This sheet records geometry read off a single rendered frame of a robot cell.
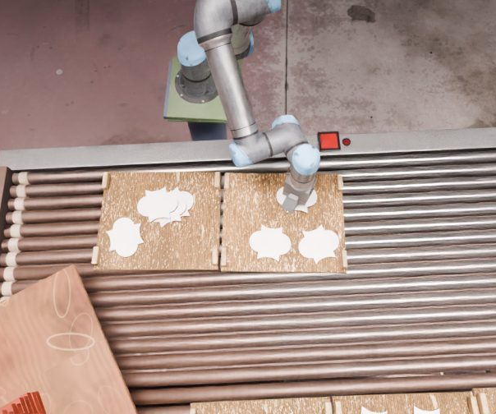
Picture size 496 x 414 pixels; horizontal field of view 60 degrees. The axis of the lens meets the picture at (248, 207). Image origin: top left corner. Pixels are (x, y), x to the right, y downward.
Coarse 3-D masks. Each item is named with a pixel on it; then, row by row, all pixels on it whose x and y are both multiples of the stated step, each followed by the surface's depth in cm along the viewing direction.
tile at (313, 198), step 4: (280, 192) 147; (312, 192) 147; (280, 196) 146; (284, 196) 146; (312, 196) 146; (316, 196) 146; (280, 200) 146; (308, 200) 146; (312, 200) 146; (280, 204) 145; (300, 204) 145; (308, 204) 145; (312, 204) 145; (296, 208) 145; (300, 208) 145; (304, 208) 145; (288, 212) 145; (304, 212) 145
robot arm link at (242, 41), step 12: (240, 0) 108; (252, 0) 109; (264, 0) 110; (276, 0) 111; (240, 12) 110; (252, 12) 111; (264, 12) 113; (240, 24) 120; (252, 24) 119; (240, 36) 134; (252, 36) 151; (240, 48) 147; (252, 48) 153
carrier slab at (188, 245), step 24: (120, 192) 150; (144, 192) 150; (192, 192) 149; (216, 192) 149; (120, 216) 147; (192, 216) 146; (216, 216) 146; (144, 240) 144; (168, 240) 144; (192, 240) 144; (216, 240) 143; (120, 264) 141; (144, 264) 141; (168, 264) 141; (192, 264) 141
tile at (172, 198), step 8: (152, 192) 146; (160, 192) 146; (168, 192) 146; (144, 200) 145; (152, 200) 145; (160, 200) 145; (168, 200) 145; (176, 200) 145; (144, 208) 144; (152, 208) 144; (160, 208) 144; (168, 208) 144; (176, 208) 144; (144, 216) 144; (152, 216) 143; (160, 216) 143; (168, 216) 143
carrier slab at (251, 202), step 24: (240, 192) 149; (264, 192) 149; (336, 192) 149; (240, 216) 146; (264, 216) 146; (288, 216) 146; (312, 216) 146; (336, 216) 146; (240, 240) 143; (240, 264) 140; (264, 264) 140; (288, 264) 140; (312, 264) 140; (336, 264) 140
